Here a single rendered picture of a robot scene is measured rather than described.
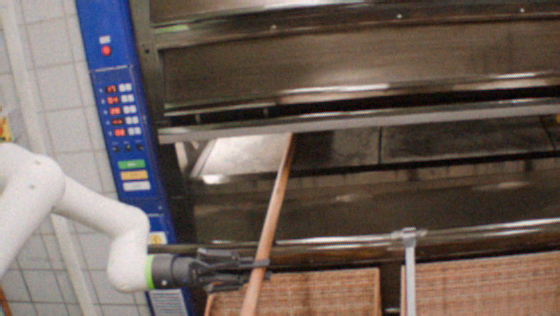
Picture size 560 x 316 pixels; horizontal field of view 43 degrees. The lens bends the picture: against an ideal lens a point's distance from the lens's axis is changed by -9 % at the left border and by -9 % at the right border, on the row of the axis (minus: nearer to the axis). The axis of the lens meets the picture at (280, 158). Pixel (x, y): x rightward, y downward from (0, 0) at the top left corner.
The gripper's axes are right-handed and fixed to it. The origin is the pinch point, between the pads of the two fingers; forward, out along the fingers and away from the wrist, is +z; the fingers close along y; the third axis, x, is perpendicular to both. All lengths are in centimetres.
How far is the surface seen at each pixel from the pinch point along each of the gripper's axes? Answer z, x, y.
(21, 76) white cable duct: -81, -53, -42
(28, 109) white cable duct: -81, -53, -30
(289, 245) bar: 5.9, -16.4, 3.0
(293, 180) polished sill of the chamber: 3, -54, 2
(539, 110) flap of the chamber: 78, -38, -21
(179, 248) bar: -24.6, -17.0, 2.8
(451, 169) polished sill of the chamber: 52, -53, 2
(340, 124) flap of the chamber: 20.5, -38.8, -20.8
